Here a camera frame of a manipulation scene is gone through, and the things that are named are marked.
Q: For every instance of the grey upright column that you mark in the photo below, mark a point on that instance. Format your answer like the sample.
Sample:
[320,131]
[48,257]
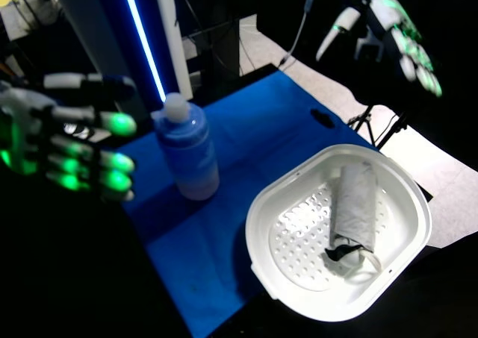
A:
[93,36]

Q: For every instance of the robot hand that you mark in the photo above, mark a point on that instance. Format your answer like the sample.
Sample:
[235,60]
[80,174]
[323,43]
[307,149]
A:
[22,106]
[388,11]

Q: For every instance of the black tripod stand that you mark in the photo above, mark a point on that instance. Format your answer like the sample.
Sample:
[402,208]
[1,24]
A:
[369,123]

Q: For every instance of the glowing blue light strip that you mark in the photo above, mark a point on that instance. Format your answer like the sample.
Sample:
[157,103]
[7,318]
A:
[143,43]

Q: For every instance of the blue water bottle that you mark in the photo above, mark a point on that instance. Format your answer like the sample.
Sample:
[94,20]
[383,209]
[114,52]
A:
[188,155]

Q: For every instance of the small black object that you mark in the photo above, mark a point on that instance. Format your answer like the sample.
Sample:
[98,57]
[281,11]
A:
[323,118]

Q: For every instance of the white perforated plastic basket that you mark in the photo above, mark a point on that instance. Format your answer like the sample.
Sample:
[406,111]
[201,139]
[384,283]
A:
[298,237]

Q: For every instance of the grey umbrella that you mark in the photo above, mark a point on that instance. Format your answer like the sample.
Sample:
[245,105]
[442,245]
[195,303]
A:
[354,211]

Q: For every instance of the black metal rack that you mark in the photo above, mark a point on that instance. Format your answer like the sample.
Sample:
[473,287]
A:
[213,36]

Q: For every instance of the white upright post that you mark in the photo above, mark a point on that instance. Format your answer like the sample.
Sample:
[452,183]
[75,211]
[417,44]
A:
[172,36]

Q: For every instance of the blue table cloth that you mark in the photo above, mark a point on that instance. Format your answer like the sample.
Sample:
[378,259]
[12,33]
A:
[201,256]

